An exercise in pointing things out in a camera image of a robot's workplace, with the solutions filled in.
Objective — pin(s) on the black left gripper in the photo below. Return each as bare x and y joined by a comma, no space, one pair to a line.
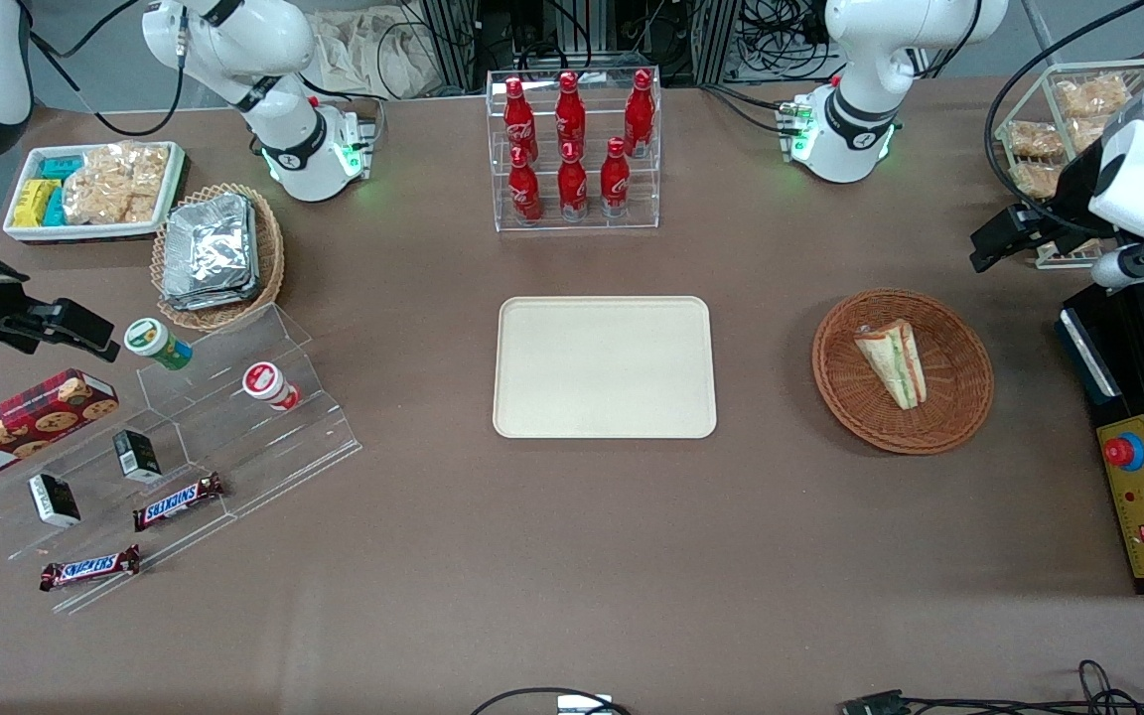
1069,200

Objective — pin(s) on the teal snack packet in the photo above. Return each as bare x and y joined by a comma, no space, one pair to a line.
61,167
55,209

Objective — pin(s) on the black control box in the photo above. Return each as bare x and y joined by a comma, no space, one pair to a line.
1143,516

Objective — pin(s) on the clear acrylic bottle rack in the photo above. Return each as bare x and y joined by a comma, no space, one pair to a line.
577,214

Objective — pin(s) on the round brown wicker basket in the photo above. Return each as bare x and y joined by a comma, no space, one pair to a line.
959,397

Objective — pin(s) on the oval brown wicker basket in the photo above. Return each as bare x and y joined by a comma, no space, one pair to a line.
269,248

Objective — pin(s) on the small black carton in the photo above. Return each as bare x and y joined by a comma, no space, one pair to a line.
54,500
137,455

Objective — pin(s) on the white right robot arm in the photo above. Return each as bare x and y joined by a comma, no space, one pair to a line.
294,129

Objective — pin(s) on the yellow snack packet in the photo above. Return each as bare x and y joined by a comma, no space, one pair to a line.
34,204

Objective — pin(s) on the clear bag of crackers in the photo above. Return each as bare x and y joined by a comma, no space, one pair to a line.
115,184

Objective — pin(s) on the plastic-wrapped triangle sandwich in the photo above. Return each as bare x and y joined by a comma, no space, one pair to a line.
892,362

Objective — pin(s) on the beige cloth bag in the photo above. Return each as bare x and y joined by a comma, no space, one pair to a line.
363,50

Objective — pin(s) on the green lidded snack cup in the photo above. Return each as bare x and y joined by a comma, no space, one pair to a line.
155,341

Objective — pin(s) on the red emergency stop button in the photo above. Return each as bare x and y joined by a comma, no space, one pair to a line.
1120,452

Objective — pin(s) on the white rectangular snack tray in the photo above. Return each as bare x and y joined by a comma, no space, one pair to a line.
26,233

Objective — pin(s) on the bagged bread roll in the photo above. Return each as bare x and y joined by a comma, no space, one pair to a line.
1034,139
1034,179
1090,96

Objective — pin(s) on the beige plastic tray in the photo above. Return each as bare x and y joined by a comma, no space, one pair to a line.
604,367

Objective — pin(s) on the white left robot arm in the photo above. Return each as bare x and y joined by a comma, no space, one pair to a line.
865,89

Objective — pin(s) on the red cola bottle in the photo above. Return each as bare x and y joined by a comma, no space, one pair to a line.
570,114
572,184
524,189
615,179
518,119
639,114

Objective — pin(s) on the stack of foil packets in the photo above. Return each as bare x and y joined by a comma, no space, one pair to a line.
210,248

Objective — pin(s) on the red lidded snack cup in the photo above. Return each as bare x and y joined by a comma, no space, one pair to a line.
269,385

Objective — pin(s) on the brown chocolate bar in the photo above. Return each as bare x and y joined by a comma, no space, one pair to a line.
90,568
178,501

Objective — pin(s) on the red tartan cookie box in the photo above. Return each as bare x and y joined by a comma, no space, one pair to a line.
21,427

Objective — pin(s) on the clear acrylic step display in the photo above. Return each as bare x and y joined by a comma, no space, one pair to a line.
264,447

